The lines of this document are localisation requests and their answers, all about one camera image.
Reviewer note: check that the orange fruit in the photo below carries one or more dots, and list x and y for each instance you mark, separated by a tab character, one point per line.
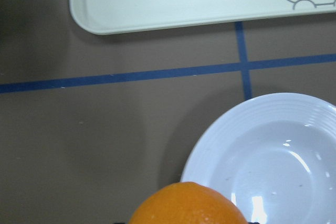
187	202

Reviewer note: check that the white round plate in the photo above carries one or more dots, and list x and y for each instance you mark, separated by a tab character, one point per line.
273	156

